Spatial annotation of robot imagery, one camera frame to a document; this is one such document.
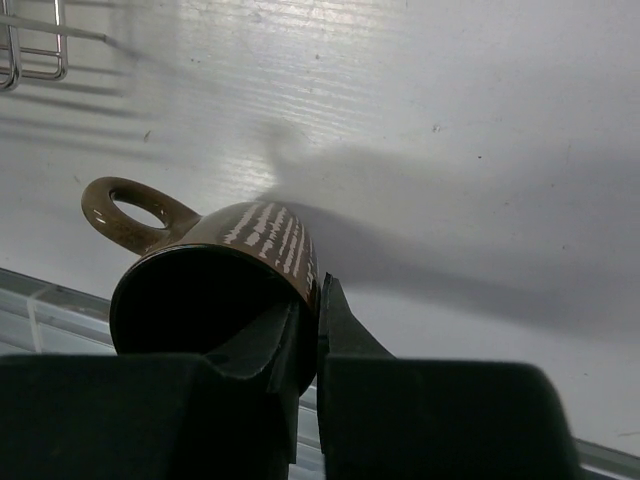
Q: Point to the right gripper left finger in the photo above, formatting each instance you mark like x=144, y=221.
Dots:
x=228, y=414

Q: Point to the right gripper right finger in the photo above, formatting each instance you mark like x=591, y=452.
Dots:
x=383, y=417

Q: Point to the black mug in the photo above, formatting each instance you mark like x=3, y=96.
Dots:
x=200, y=279

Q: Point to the aluminium rail frame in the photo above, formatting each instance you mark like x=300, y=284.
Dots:
x=40, y=317

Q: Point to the wire dish rack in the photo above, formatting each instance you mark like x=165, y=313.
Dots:
x=34, y=41

